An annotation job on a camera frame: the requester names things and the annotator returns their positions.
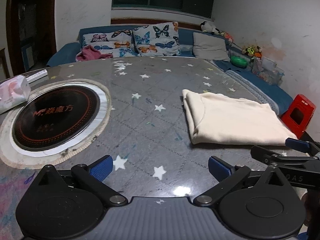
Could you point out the clear plastic storage box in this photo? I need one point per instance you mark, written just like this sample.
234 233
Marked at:
267 70

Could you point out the butterfly pillow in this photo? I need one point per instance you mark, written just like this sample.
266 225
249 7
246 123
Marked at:
118 43
157 39

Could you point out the right hand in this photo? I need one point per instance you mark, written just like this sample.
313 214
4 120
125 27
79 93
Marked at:
304 199

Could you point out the cream white garment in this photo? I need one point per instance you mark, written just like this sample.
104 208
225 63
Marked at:
218 119

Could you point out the pink tissue pack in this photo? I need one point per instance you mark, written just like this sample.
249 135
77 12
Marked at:
14 92

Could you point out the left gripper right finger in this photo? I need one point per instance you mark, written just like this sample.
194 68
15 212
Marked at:
219 169

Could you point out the white remote control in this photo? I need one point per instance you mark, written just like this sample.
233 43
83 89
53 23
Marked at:
37 76

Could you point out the yellow orange plush toys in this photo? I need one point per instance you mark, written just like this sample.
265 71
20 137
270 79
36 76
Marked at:
253 51

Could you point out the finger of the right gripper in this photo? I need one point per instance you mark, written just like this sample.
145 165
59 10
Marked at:
298 145

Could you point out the right butterfly pillow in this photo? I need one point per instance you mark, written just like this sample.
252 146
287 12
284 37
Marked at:
157 39

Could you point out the black white plush toy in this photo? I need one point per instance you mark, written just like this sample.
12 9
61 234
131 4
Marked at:
208 28

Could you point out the pink crumpled cloth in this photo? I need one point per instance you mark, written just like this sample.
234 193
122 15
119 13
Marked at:
88 53

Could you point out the left butterfly pillow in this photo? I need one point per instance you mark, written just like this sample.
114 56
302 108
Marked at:
118 43

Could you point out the black round induction cooktop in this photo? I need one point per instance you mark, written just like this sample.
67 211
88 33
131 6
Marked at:
53 118

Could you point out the grey plain cushion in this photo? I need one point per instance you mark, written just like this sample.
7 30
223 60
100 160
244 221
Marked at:
209 47

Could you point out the green round toy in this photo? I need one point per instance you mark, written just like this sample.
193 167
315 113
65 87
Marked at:
238 62

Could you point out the red plastic stool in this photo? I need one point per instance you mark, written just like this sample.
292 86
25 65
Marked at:
298 115

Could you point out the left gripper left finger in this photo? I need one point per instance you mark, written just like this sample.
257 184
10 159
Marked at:
101 168

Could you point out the grey star tablecloth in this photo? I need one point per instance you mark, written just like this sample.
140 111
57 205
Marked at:
147 129

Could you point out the blue sofa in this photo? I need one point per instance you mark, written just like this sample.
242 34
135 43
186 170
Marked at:
69 51

